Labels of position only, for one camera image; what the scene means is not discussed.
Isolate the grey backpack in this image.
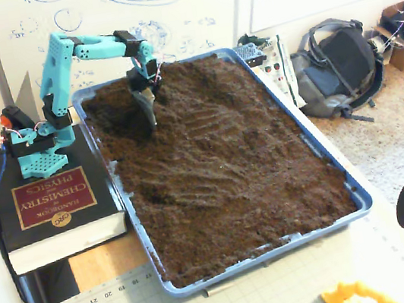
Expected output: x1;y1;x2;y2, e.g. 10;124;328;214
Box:
285;11;393;133

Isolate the perforated electronics box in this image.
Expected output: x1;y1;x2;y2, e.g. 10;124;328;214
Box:
233;40;268;70

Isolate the yellow plastic part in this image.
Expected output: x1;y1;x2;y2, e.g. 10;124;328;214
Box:
319;273;399;303

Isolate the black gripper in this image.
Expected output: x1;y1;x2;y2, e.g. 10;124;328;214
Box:
125;63;172;135

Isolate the black chemistry physics handbook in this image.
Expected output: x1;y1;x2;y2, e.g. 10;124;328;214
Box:
0;118;134;279

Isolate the white electronics board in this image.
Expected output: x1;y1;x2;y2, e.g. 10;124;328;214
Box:
235;25;308;116

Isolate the brown soil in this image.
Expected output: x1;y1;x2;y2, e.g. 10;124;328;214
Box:
76;34;368;299

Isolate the whiteboard with blue drawings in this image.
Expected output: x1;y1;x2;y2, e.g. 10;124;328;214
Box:
0;0;254;102

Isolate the black cable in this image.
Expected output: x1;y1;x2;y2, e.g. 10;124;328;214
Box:
0;178;47;303

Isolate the small metal pin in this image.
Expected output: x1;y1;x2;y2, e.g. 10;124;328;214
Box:
202;282;235;298

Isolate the blue plastic tray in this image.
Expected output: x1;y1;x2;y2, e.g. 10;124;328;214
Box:
66;27;384;303

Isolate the blue cable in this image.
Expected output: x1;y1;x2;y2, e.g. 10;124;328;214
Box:
0;147;21;230

